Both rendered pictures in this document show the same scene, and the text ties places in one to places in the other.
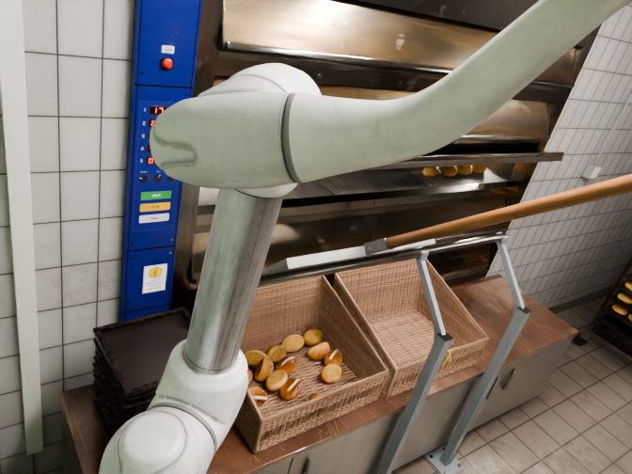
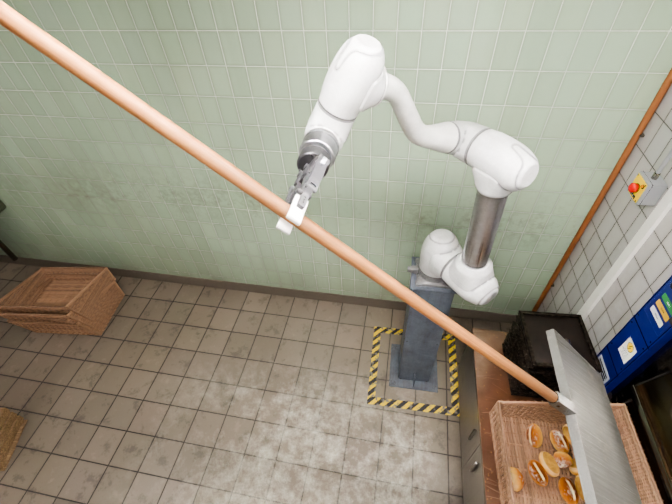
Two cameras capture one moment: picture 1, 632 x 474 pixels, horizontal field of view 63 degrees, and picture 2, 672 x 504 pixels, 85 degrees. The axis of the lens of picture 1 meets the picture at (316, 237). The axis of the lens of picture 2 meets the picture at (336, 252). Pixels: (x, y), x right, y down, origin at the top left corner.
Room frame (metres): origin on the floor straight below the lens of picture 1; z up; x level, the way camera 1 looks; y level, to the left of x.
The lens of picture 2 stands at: (1.22, -0.90, 2.43)
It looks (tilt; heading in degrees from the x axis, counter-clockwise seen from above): 46 degrees down; 144
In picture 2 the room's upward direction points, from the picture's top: 4 degrees counter-clockwise
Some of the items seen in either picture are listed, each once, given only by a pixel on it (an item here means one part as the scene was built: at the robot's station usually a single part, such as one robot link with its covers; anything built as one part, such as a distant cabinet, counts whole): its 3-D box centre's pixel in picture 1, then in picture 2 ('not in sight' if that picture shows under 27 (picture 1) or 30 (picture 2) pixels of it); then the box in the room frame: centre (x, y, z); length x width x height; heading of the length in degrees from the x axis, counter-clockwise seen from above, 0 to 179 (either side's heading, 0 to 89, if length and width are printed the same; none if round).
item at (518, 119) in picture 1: (422, 114); not in sight; (2.03, -0.29, 1.54); 1.79 x 0.11 x 0.19; 131
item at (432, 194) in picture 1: (391, 197); not in sight; (2.05, -0.27, 1.16); 1.80 x 0.06 x 0.04; 131
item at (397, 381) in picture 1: (407, 319); not in sight; (1.84, -0.47, 0.72); 0.56 x 0.49 x 0.28; 130
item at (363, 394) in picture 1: (292, 352); (569, 478); (1.45, -0.02, 0.72); 0.56 x 0.49 x 0.28; 133
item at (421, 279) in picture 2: not in sight; (430, 269); (0.52, 0.16, 1.03); 0.22 x 0.18 x 0.06; 42
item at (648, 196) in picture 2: not in sight; (646, 188); (1.02, 0.82, 1.46); 0.10 x 0.07 x 0.10; 131
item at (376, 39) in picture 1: (445, 46); not in sight; (2.03, -0.29, 1.80); 1.79 x 0.11 x 0.19; 131
